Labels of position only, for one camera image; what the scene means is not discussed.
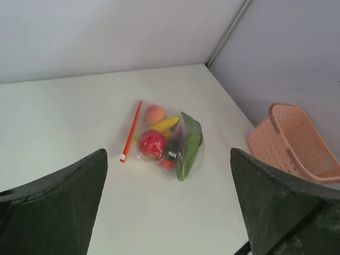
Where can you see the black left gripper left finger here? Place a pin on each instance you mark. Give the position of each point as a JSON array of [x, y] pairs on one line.
[[54, 214]]

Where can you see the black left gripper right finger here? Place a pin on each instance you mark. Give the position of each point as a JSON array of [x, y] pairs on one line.
[[284, 214]]

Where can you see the red fake apple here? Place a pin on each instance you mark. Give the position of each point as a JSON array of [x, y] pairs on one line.
[[151, 144]]

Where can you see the clear zip top bag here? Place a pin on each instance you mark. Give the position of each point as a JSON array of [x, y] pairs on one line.
[[166, 137]]

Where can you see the orange fake peach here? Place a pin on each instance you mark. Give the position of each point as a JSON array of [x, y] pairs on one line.
[[154, 114]]

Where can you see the yellow fake banana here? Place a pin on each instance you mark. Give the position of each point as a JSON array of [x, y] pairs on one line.
[[161, 126]]

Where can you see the green fake leafy vegetable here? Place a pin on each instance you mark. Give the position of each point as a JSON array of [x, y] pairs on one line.
[[189, 149]]

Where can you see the small orange fake carrot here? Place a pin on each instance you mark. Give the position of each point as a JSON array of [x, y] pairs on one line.
[[167, 162]]

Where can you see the purple fake eggplant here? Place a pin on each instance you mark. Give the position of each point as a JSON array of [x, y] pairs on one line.
[[179, 134]]

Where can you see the pink plastic basket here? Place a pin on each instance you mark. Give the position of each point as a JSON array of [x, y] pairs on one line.
[[287, 139]]

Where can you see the aluminium corner frame post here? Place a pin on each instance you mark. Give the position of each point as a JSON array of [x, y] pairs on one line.
[[234, 21]]

